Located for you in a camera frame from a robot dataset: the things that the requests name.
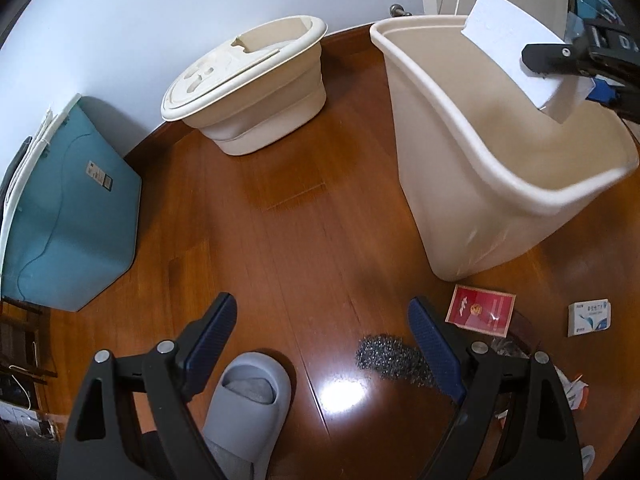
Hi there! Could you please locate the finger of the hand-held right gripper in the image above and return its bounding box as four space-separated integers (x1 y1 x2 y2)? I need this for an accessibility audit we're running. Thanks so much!
586 76 640 125
521 41 597 80

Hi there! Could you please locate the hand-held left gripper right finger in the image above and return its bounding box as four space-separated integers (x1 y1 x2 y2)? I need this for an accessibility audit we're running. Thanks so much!
407 296 586 480

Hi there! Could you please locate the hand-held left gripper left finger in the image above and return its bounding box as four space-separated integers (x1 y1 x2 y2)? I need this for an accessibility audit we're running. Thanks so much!
56 291 238 480

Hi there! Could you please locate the white cardboard box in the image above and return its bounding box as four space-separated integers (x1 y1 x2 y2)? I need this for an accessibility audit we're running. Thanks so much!
462 0 598 125

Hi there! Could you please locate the cream plastic bin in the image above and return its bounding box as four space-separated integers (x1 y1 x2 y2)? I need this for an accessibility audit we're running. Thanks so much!
370 15 640 282

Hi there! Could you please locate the grey steel wool pad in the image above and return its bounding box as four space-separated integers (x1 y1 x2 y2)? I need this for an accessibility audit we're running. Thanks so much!
355 332 442 390

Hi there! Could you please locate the red cigarette box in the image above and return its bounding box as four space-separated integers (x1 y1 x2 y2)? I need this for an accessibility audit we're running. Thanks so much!
445 284 517 338

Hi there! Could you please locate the clear plastic wrap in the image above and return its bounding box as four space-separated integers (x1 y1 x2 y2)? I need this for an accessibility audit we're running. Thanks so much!
487 310 545 361

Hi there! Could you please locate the grey slipper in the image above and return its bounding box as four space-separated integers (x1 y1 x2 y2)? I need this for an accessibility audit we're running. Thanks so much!
202 351 292 480

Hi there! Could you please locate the crumpled white orange wrapper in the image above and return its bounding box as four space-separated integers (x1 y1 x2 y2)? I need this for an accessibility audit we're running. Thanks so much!
555 370 590 412

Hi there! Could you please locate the small white blue box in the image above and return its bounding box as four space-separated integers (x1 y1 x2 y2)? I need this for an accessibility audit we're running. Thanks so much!
567 298 613 337

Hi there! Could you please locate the teal storage box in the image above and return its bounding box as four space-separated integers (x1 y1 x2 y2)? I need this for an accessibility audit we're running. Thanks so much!
0 92 143 313

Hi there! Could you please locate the dark wooden rack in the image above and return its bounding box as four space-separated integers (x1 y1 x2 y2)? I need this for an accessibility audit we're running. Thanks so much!
0 295 58 391

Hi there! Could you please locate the cream folding bucket with lid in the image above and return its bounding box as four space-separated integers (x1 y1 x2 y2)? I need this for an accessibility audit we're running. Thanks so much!
160 15 328 156

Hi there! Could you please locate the white cable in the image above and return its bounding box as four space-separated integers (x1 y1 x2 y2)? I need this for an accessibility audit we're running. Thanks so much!
9 364 43 413

